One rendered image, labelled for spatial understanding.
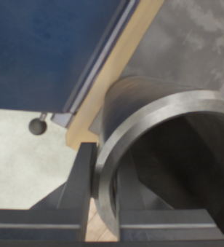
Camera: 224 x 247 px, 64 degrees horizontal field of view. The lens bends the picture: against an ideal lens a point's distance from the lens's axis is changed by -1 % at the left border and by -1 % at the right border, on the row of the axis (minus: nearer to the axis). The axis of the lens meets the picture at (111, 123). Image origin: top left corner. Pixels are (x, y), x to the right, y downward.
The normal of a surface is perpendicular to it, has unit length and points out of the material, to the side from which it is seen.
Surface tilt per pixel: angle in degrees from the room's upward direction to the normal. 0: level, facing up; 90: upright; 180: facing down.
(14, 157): 0
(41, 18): 59
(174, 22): 0
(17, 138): 0
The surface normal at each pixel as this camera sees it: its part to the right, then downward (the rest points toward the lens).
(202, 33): 0.02, 0.29
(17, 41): 0.74, 0.57
